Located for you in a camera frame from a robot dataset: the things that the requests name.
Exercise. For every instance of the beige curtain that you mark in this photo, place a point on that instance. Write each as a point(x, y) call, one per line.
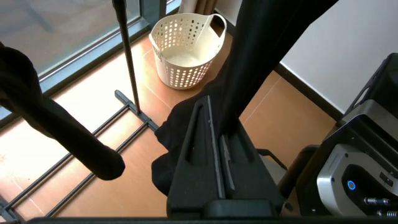
point(199, 6)

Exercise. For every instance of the white laundry basket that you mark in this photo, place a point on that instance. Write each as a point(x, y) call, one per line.
point(183, 40)

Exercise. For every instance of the black clothes rack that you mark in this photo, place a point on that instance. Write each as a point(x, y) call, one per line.
point(126, 46)

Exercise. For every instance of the black garment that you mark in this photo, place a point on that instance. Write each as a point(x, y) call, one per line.
point(264, 31)

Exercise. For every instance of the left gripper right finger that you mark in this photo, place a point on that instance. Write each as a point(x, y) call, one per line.
point(248, 180)

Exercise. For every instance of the window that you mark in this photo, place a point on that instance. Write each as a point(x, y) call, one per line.
point(62, 25)

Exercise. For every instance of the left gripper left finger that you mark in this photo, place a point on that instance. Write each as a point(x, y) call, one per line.
point(192, 186)

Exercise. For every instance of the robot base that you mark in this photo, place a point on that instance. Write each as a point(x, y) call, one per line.
point(332, 174)

